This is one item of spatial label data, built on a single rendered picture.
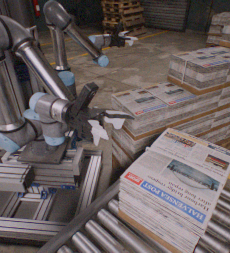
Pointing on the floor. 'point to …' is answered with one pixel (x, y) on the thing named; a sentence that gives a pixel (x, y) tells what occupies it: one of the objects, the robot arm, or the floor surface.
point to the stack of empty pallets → (114, 7)
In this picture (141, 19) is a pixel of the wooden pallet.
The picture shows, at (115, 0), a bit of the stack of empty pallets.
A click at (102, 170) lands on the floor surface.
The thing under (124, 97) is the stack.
